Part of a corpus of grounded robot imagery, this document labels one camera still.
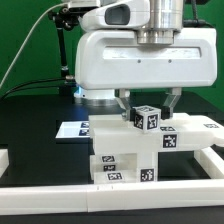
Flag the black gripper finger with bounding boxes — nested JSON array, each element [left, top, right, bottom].
[[115, 89, 136, 121], [161, 87, 182, 120]]

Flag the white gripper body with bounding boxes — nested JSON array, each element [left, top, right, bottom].
[[75, 0, 217, 90]]

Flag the white chair backrest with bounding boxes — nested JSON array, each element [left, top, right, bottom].
[[89, 113, 224, 154]]

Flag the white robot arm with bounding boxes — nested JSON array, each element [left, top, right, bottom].
[[68, 0, 217, 119]]

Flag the white marker base sheet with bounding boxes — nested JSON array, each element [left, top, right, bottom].
[[56, 121, 90, 139]]

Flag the white block far left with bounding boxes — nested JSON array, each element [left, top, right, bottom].
[[0, 149, 9, 178]]

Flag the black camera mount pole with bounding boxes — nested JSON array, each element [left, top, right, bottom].
[[48, 6, 78, 96]]

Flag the overhead camera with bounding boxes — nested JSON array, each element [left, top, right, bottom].
[[62, 0, 101, 13]]

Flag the black cables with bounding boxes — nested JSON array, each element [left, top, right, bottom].
[[0, 77, 81, 101]]

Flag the white cable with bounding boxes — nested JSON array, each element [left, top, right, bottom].
[[0, 3, 68, 91]]

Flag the white boundary frame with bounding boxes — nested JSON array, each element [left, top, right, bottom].
[[0, 147, 224, 215]]

